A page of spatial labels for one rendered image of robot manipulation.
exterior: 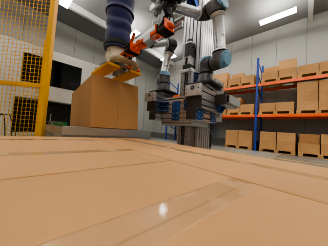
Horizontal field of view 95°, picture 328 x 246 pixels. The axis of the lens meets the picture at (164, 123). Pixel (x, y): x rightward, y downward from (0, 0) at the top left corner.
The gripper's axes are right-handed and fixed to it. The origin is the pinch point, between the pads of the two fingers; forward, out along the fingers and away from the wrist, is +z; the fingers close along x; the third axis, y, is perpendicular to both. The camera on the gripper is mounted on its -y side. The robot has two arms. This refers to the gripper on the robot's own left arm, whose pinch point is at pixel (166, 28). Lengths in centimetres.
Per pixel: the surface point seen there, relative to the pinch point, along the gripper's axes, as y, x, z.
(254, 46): 189, -835, -442
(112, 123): 51, 4, 55
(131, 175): -38, 41, 67
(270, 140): 84, -713, 68
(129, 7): 49, -2, -42
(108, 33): 57, 10, -17
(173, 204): -50, 42, 67
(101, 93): 53, 13, 33
